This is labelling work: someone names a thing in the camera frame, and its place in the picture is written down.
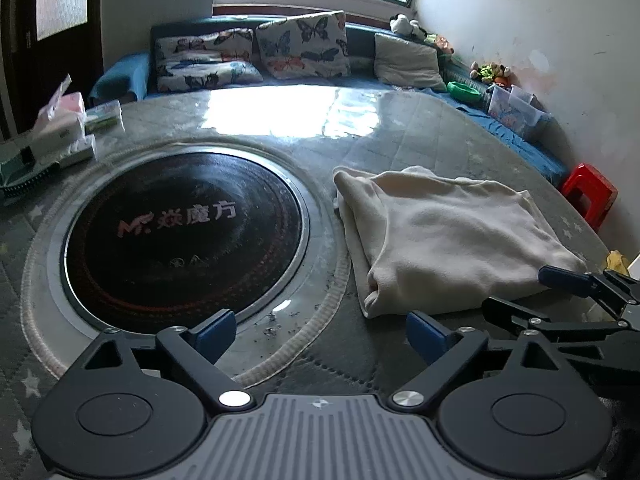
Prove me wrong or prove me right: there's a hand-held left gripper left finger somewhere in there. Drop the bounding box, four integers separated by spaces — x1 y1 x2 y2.
75 309 253 408

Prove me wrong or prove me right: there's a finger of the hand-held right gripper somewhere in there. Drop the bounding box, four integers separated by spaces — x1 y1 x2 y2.
538 265 640 321
481 296 632 345

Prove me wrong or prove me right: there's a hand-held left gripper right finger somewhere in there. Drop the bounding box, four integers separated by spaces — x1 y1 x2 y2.
387 310 568 408

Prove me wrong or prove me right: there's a cream garment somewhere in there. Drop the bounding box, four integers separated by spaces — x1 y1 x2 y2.
332 165 588 318

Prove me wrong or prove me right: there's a yellow cloth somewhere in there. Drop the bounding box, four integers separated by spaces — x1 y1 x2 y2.
605 250 631 276

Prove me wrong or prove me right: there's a round black induction cooktop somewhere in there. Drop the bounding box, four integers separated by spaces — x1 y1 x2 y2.
22 137 353 376

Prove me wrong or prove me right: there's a red plastic stool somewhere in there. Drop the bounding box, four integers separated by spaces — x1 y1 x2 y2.
560 162 618 231

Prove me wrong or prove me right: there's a clear plastic storage box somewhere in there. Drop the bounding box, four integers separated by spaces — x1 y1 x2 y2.
487 84 543 141

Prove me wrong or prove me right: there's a grey quilted star table cover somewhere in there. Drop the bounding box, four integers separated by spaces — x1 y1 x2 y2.
0 85 621 480

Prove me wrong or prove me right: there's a green plastic bowl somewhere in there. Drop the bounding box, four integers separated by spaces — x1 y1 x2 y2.
446 81 481 101

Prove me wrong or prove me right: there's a brown plush toy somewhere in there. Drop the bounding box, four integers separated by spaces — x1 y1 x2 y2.
470 61 501 85

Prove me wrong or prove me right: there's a small green pack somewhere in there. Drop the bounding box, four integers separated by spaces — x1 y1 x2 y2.
84 100 124 133

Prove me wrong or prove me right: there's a white tissue pack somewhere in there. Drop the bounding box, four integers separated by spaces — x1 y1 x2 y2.
30 110 97 167

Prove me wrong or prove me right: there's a long butterfly print pillow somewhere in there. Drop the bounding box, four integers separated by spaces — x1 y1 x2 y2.
154 27 254 78
156 60 264 93

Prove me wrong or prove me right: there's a green lint brush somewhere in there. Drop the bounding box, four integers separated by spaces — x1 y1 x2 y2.
0 137 63 203

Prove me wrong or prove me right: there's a grey cushion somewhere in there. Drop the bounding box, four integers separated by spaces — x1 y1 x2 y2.
374 32 447 92

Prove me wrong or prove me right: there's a colourful plush toy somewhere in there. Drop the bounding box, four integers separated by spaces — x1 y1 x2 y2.
425 32 453 56

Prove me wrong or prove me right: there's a blue throw blanket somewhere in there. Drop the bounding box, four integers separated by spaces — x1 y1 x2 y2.
90 52 151 103

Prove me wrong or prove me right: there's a blue sofa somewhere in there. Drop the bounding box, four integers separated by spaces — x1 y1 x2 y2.
90 15 568 186

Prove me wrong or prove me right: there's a panda plush toy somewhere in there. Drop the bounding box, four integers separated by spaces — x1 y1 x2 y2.
390 14 423 38

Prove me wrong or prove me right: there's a square butterfly print pillow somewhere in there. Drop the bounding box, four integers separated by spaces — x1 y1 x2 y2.
256 10 351 80

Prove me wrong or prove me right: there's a dark wooden door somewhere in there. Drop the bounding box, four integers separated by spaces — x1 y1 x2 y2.
10 0 103 111

